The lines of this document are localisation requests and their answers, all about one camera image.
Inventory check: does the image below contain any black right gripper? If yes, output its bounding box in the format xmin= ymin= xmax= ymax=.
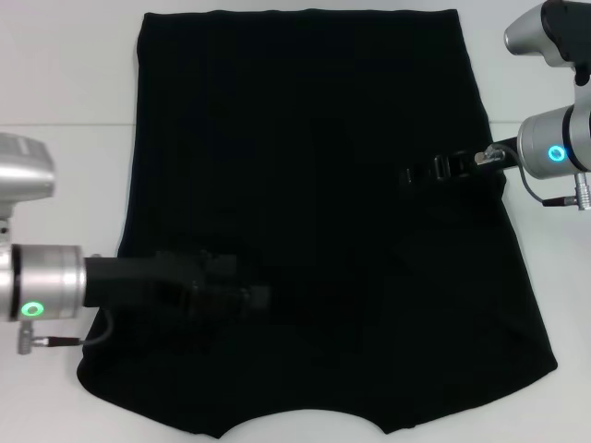
xmin=399 ymin=138 xmax=521 ymax=186

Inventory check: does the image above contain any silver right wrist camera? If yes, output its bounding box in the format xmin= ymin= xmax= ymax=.
xmin=503 ymin=0 xmax=591 ymax=87

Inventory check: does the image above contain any right gripper cable with plugs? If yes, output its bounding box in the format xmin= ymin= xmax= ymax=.
xmin=474 ymin=143 xmax=591 ymax=212

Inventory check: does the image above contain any left gripper cable with plugs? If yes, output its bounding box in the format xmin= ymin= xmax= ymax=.
xmin=17 ymin=307 xmax=115 ymax=356

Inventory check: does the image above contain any black shirt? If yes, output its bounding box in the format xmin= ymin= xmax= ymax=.
xmin=76 ymin=8 xmax=560 ymax=437

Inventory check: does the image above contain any gripper cable with plugs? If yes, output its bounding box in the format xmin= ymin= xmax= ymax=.
xmin=17 ymin=307 xmax=115 ymax=356
xmin=474 ymin=143 xmax=591 ymax=212

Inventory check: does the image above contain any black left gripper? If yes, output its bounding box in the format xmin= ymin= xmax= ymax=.
xmin=85 ymin=252 xmax=272 ymax=319

